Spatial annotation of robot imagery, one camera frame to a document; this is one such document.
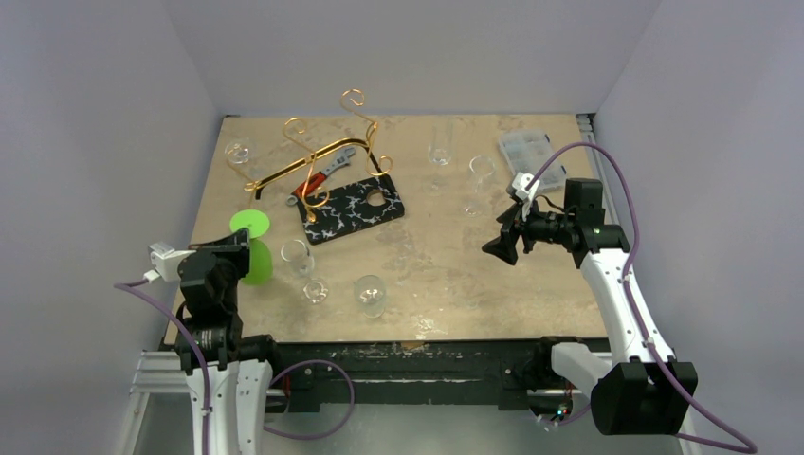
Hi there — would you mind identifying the clear stemmed glass near left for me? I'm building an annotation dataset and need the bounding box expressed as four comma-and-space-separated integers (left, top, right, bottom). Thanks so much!
281, 239, 329, 304

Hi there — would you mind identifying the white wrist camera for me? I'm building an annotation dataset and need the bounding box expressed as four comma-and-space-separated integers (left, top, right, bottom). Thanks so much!
143, 242, 194, 282
506, 172, 540, 221

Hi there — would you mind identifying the black marbled rack base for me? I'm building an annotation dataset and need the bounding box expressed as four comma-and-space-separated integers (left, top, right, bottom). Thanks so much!
295, 175, 406, 245

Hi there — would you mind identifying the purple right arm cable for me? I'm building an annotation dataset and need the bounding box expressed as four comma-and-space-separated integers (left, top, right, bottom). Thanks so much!
527, 141, 758, 455

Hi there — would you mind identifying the green plastic wine glass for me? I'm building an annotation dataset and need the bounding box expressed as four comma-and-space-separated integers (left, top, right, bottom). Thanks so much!
229, 209, 273, 286

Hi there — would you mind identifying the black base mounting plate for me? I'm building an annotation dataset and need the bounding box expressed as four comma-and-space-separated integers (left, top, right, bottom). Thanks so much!
268, 337, 573, 412

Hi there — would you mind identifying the short ribbed clear goblet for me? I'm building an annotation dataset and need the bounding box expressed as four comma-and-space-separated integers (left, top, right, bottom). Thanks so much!
354, 275, 386, 319

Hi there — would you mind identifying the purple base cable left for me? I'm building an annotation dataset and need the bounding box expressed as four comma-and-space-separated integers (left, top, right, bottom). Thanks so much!
262, 359, 356, 441

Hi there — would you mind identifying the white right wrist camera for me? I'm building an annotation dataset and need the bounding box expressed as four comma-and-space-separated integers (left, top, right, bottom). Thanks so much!
506, 172, 540, 221

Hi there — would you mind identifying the clear round wine glass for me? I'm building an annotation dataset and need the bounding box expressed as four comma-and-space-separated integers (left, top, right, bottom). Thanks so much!
224, 137, 256, 166

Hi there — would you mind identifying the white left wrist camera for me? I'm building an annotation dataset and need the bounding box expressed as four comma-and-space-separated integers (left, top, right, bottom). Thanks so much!
143, 242, 194, 282

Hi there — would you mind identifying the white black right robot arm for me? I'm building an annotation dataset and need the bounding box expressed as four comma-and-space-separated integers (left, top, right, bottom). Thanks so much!
482, 173, 698, 435

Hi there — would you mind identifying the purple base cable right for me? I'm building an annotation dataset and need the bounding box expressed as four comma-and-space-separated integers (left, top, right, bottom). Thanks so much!
535, 391, 598, 429

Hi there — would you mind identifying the gold wire wine glass rack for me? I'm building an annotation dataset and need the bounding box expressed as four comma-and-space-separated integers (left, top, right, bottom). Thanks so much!
227, 88, 393, 222

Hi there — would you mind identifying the clear champagne flute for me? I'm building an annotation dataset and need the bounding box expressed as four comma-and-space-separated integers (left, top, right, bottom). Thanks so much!
425, 118, 453, 195

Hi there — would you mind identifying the red handled adjustable wrench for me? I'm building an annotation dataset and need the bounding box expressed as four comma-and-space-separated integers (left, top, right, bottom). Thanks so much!
285, 147, 356, 206

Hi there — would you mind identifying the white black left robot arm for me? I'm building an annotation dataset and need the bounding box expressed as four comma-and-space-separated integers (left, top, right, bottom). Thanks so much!
174, 227, 283, 454

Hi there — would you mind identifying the clear tall wine glass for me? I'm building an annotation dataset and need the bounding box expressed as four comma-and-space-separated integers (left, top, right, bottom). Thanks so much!
463, 155, 496, 217

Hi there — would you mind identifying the clear plastic screw box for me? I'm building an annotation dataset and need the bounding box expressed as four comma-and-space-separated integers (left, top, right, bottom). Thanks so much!
498, 129, 567, 193

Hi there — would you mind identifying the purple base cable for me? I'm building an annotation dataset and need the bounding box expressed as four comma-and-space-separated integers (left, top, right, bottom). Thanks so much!
535, 391, 598, 429
262, 359, 356, 441

